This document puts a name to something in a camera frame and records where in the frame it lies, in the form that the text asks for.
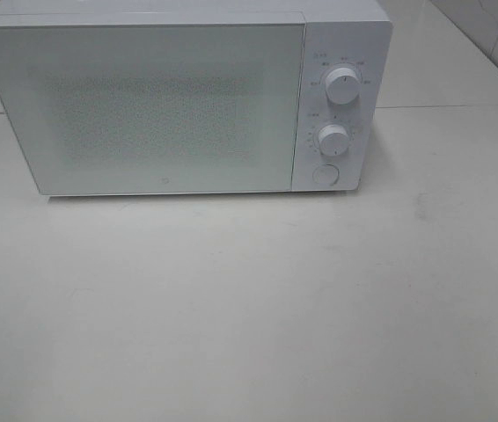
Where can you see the round white door button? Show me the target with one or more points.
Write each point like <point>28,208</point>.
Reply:
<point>326,175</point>

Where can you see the white timer knob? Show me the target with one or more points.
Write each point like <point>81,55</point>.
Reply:
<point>333,140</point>

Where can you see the white microwave door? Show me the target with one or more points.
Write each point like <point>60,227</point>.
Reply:
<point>141,110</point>

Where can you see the white power knob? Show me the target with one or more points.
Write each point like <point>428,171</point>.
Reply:
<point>342,84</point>

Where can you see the white microwave oven body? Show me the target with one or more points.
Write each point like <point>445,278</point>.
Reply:
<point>357,33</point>

